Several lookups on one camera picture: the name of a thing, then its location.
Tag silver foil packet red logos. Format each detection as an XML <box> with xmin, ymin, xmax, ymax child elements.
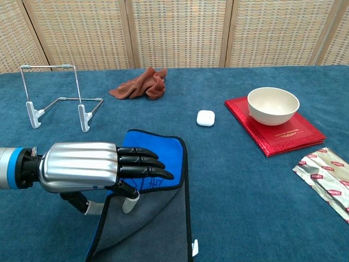
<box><xmin>292</xmin><ymin>147</ymin><xmax>349</xmax><ymax>224</ymax></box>

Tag woven bamboo folding screen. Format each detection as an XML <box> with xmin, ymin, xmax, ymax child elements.
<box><xmin>0</xmin><ymin>0</ymin><xmax>349</xmax><ymax>74</ymax></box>

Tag dark grey cloth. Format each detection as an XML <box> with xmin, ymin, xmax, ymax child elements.
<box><xmin>86</xmin><ymin>129</ymin><xmax>199</xmax><ymax>262</ymax></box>

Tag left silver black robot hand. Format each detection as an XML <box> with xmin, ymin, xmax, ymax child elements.
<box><xmin>16</xmin><ymin>141</ymin><xmax>175</xmax><ymax>216</ymax></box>

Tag metal wire stand white clips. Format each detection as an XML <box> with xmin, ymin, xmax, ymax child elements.
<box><xmin>20</xmin><ymin>64</ymin><xmax>104</xmax><ymax>133</ymax></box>

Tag cream bowl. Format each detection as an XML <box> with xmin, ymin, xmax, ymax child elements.
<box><xmin>247</xmin><ymin>87</ymin><xmax>300</xmax><ymax>127</ymax></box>

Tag white earbud case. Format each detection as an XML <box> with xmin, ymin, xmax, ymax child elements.
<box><xmin>196</xmin><ymin>109</ymin><xmax>216</xmax><ymax>127</ymax></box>

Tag rust brown crumpled cloth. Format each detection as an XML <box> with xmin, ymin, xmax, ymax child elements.
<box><xmin>108</xmin><ymin>67</ymin><xmax>169</xmax><ymax>101</ymax></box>

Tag red booklet gold print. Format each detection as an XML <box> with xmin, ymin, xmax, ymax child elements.
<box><xmin>224</xmin><ymin>96</ymin><xmax>327</xmax><ymax>158</ymax></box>

